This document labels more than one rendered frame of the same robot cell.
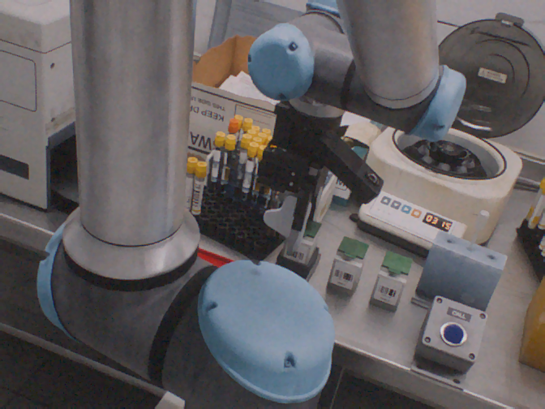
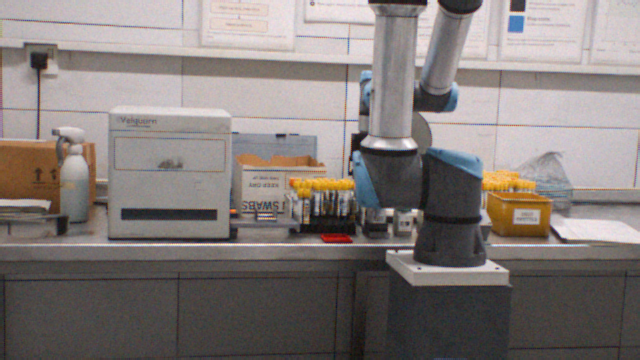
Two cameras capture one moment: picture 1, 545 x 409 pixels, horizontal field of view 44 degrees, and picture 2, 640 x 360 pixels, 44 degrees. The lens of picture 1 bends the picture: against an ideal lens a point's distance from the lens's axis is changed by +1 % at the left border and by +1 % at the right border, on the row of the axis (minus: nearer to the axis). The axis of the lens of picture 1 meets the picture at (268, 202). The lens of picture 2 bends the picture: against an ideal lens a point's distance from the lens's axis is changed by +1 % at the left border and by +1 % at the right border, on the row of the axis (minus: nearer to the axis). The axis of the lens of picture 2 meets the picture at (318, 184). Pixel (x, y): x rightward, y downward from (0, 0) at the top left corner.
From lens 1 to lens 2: 1.30 m
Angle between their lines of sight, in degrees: 34
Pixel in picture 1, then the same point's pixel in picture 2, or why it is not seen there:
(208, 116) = (267, 186)
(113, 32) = (405, 46)
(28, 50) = (221, 134)
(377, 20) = (458, 41)
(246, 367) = (466, 162)
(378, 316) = not seen: hidden behind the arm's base
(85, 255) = (389, 145)
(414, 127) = (446, 104)
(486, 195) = not seen: hidden behind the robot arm
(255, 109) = (298, 173)
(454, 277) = not seen: hidden behind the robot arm
